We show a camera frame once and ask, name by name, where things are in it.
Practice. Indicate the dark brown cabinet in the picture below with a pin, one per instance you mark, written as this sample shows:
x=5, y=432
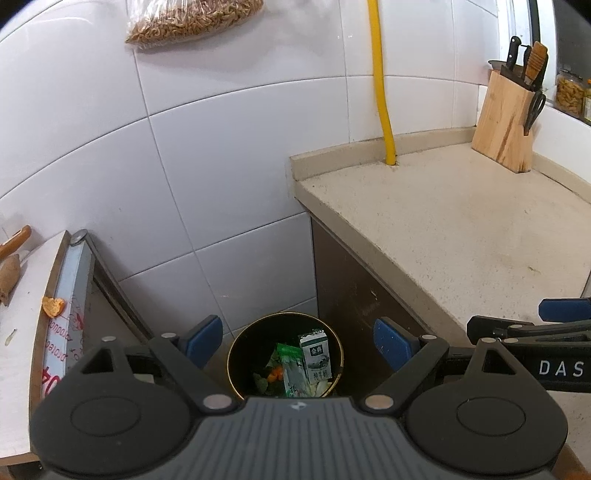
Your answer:
x=346, y=286

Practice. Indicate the black trash bin gold rim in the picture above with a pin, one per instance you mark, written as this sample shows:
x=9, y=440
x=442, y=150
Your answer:
x=249, y=350

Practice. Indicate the yellow pipe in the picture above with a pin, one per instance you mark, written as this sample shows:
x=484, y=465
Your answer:
x=381, y=92

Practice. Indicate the brown oblong root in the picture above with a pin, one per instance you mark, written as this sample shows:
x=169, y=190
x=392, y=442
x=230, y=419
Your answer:
x=9, y=279

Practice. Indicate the black scissors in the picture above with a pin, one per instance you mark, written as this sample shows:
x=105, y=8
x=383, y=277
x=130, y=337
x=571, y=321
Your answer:
x=535, y=108

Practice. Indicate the green white milk carton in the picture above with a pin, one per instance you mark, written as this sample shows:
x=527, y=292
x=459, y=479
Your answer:
x=316, y=357

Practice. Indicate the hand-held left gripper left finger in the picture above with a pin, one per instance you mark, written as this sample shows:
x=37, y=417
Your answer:
x=203, y=339

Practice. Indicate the clear bag of dried pasta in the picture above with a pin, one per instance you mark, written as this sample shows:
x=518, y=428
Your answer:
x=194, y=21

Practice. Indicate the glass jar with yellow contents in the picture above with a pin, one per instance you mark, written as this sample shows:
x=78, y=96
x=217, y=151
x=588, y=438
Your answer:
x=570, y=94

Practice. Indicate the light green plastic packet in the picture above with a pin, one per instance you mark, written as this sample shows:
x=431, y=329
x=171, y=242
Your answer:
x=292, y=369

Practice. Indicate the glass jar with white label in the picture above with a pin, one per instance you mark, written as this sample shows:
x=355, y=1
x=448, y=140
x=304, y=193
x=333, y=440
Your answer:
x=588, y=101

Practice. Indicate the wooden knife block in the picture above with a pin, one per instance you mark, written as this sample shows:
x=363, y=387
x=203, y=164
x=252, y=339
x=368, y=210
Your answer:
x=501, y=124

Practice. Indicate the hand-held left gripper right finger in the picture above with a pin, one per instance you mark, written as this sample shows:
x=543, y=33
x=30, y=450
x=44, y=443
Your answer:
x=390, y=339

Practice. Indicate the orange peel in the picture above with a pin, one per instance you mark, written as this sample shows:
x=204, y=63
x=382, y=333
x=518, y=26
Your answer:
x=54, y=307
x=276, y=374

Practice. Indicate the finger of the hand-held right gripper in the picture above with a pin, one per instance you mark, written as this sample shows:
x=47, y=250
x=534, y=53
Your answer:
x=531, y=331
x=568, y=309

